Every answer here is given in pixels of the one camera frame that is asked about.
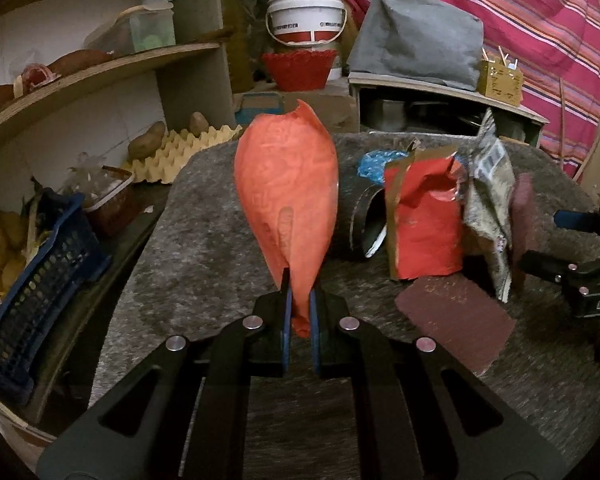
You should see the grey printed wrapper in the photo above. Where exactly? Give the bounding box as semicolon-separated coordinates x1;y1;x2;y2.
464;108;516;304

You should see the red foil snack bag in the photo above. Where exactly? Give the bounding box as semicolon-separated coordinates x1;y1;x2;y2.
384;145;464;281

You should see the orange plastic bag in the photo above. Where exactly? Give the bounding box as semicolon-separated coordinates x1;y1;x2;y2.
234;101;339;337

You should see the blue plastic crate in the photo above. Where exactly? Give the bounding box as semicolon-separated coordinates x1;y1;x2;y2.
0;188;111;405

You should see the black cylindrical can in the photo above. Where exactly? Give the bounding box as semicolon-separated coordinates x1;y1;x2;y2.
338;177;387;261

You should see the yellow utensil holder box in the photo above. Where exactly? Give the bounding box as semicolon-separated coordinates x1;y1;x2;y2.
477;47;524;106

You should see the blue crumpled plastic bag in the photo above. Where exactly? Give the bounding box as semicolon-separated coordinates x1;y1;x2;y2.
356;150;407;186

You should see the yellow egg tray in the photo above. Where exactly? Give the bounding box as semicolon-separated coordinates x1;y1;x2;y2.
121;125;242;184

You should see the pink striped curtain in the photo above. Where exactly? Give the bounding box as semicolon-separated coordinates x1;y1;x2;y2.
346;0;600;176

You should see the grey low shelf table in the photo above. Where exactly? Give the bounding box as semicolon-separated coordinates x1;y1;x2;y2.
348;72;548;146

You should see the red plastic basket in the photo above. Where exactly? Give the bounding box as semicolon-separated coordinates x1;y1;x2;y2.
261;49;338;92

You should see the clear plastic container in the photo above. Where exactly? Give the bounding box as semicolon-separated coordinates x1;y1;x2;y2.
84;6;176;58

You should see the white plastic bucket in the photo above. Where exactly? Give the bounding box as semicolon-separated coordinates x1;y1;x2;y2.
265;0;348;48

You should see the wooden wall shelf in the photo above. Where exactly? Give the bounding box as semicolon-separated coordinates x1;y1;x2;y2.
0;0;235;148

